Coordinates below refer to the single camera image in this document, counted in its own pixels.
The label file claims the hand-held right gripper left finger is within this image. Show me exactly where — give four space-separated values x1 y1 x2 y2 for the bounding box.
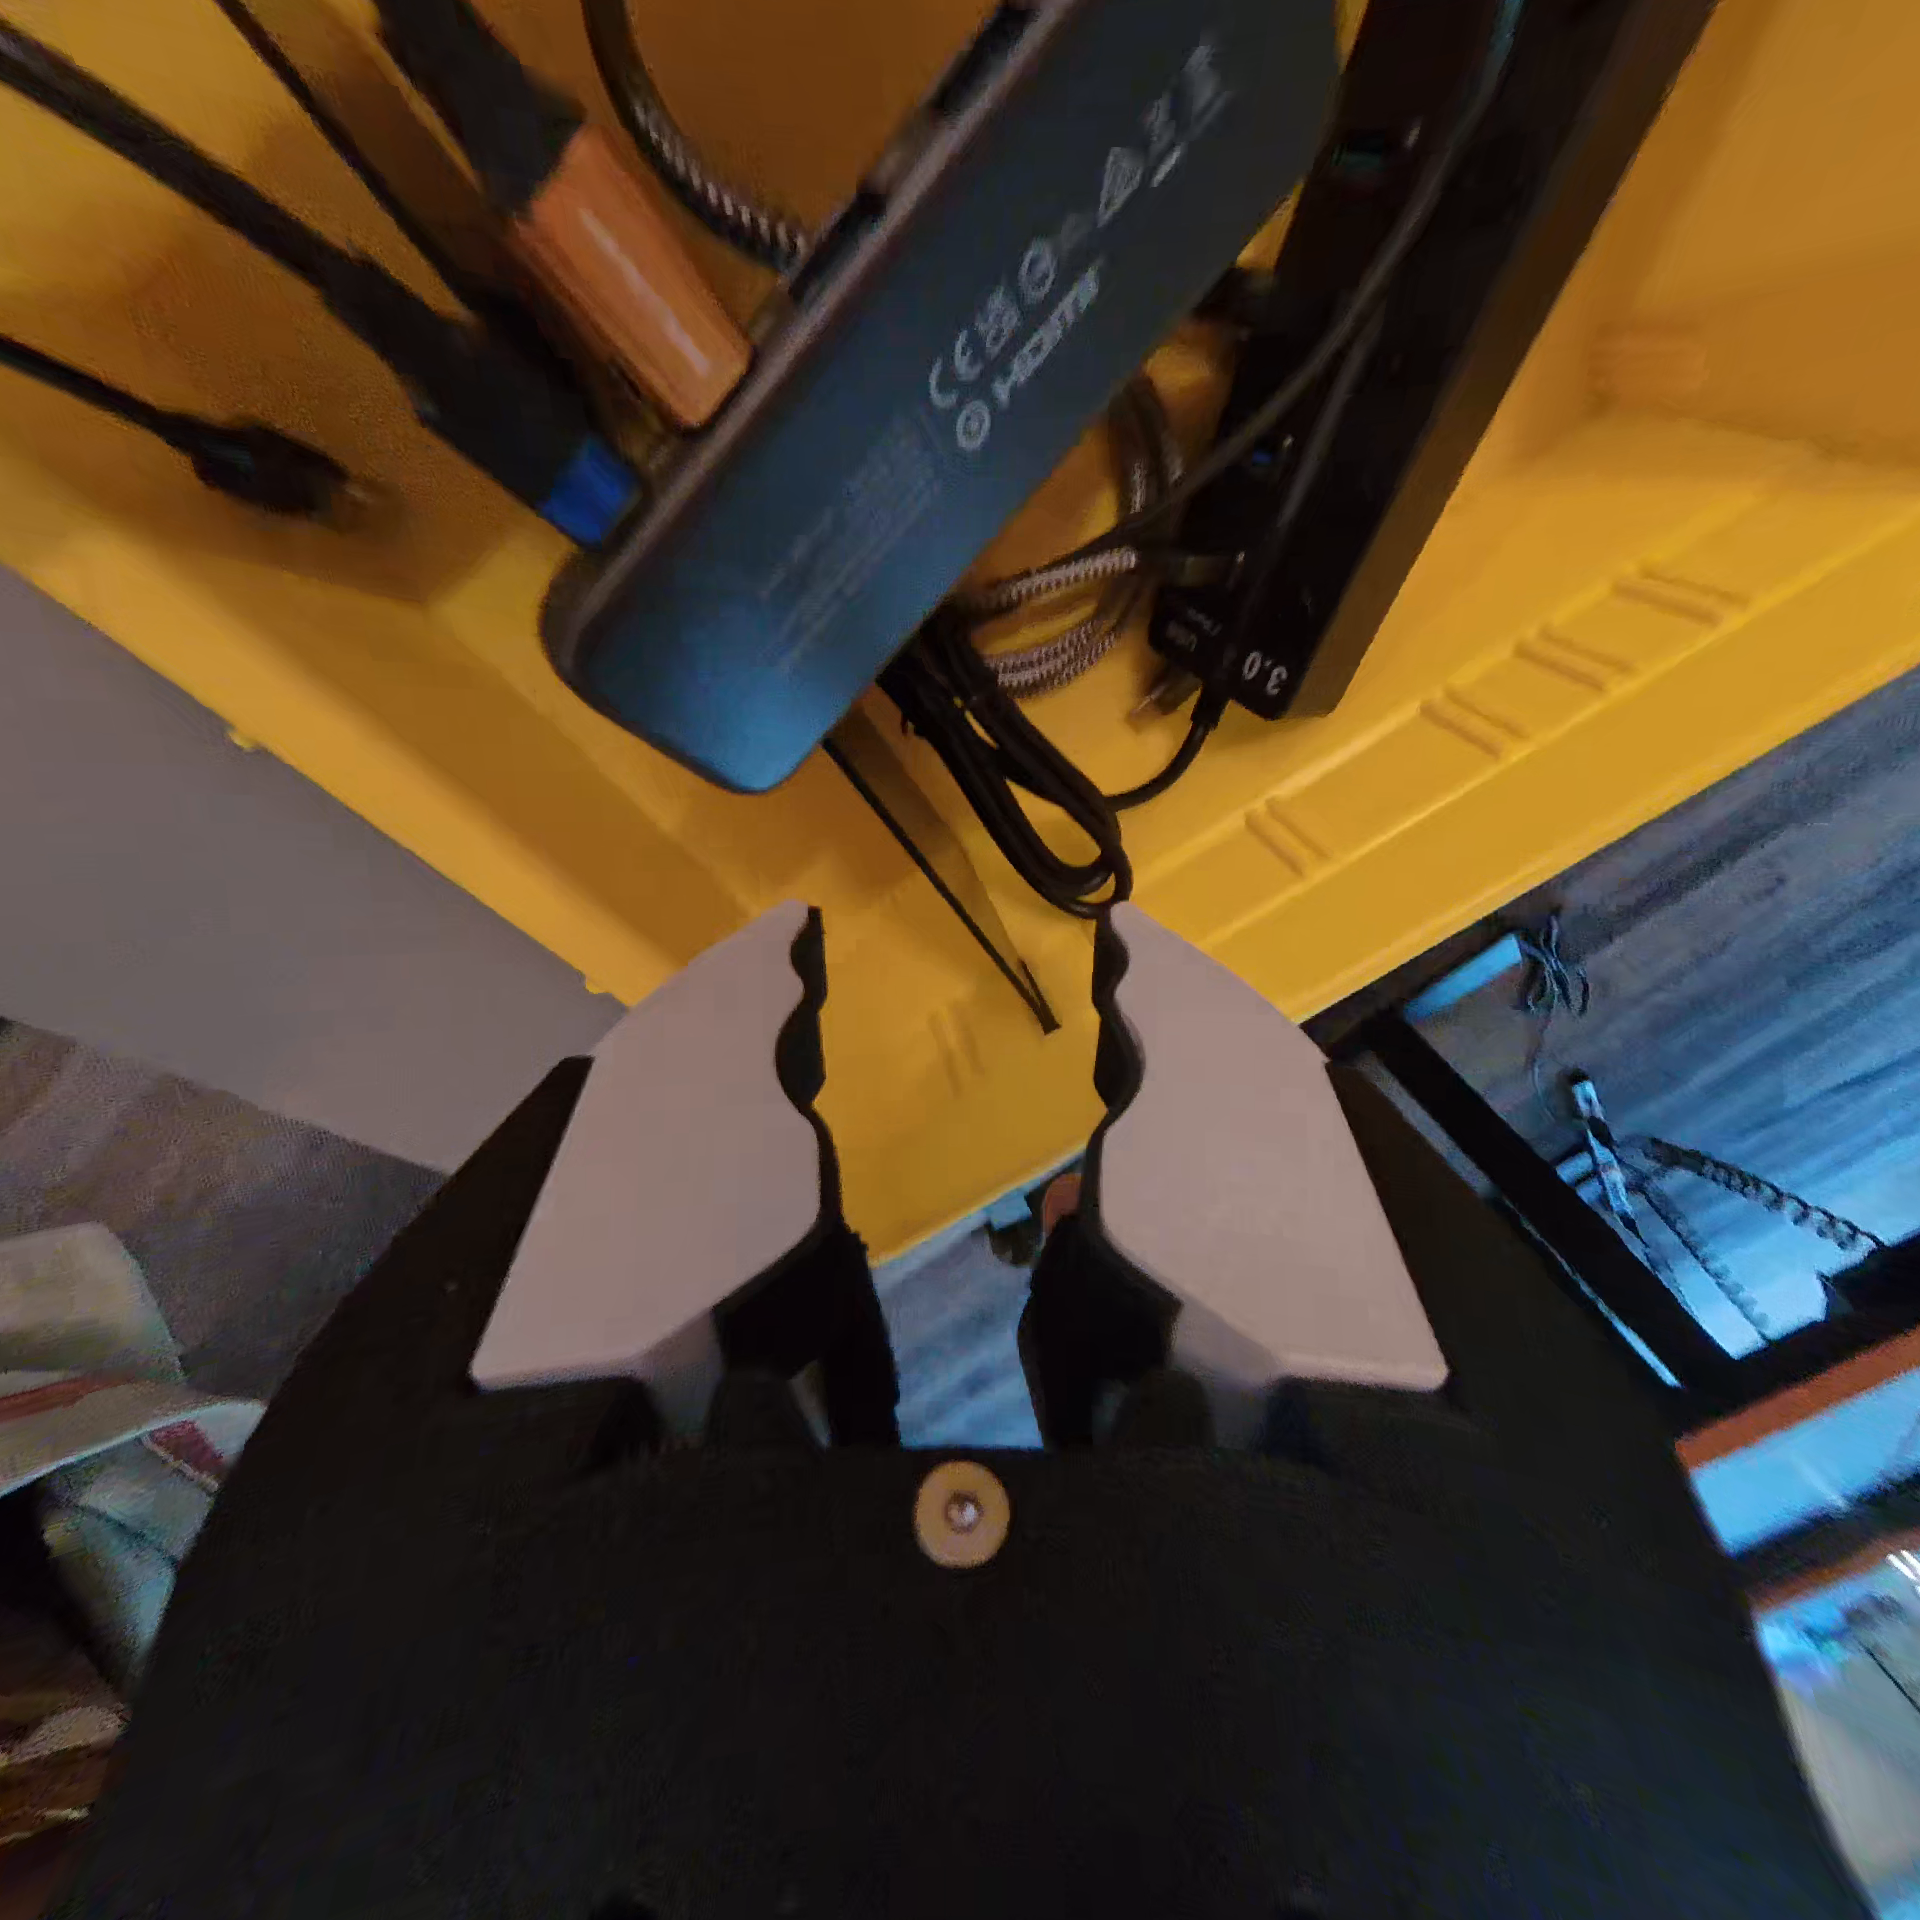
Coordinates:
468 901 849 1395

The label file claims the black usb cable blue plug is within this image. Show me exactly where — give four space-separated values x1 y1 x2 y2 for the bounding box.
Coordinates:
0 22 649 543

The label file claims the thin black hub cable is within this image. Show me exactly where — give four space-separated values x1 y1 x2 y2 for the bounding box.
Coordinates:
878 0 1517 922

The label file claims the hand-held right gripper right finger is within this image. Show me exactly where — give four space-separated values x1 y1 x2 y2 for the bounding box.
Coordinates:
1084 901 1452 1395

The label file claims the grey braided usb cable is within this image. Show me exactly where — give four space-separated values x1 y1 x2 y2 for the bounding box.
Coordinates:
582 0 1193 695

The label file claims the yellow plastic bin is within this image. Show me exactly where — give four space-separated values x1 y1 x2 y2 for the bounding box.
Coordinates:
0 0 1920 1263

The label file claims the grey usb hub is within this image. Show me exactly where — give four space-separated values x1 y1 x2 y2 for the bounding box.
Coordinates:
540 0 1340 797

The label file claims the black multi-port usb hub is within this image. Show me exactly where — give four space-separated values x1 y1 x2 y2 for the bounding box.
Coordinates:
1201 0 1720 724

